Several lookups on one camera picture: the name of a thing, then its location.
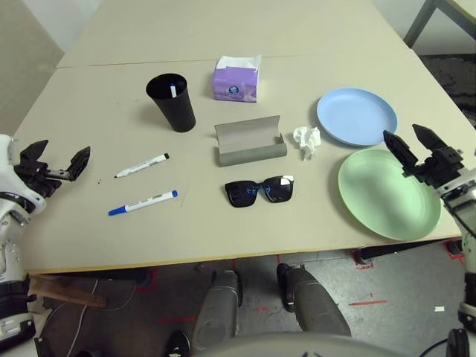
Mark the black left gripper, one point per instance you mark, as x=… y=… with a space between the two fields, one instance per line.
x=37 y=178

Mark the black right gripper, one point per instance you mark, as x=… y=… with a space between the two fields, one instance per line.
x=444 y=165

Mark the light green plate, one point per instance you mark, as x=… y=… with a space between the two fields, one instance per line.
x=383 y=193

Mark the white marker with blue cap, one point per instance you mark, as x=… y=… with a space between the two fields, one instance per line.
x=145 y=202

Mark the white tissue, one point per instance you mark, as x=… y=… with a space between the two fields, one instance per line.
x=306 y=139

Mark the grey glasses case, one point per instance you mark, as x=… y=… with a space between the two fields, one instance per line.
x=245 y=156

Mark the black sunglasses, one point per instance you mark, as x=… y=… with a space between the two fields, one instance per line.
x=241 y=191

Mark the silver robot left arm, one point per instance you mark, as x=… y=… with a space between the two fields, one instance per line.
x=7 y=260

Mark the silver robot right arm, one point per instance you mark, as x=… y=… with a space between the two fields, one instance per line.
x=461 y=186

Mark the light blue plate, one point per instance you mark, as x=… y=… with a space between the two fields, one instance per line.
x=353 y=115

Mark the black floor mat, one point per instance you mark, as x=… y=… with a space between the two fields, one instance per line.
x=446 y=82

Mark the white marker with black cap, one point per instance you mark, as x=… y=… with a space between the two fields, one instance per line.
x=143 y=164

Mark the black table foot bar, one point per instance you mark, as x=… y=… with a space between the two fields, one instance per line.
x=390 y=251
x=122 y=275

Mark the black plastic cup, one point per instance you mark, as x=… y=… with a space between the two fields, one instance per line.
x=178 y=111

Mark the small white marker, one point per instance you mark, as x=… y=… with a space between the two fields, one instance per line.
x=173 y=91

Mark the grey robot right leg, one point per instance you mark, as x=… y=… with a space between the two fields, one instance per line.
x=316 y=305

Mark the purple tissue pack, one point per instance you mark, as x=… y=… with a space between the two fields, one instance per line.
x=234 y=83

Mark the black shoe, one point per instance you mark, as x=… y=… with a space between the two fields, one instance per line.
x=176 y=344

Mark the grey robot torso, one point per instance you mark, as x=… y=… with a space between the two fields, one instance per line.
x=297 y=346

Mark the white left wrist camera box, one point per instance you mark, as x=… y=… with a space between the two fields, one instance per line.
x=4 y=148

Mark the neighbouring table with dark frame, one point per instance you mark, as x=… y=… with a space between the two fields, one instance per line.
x=420 y=22

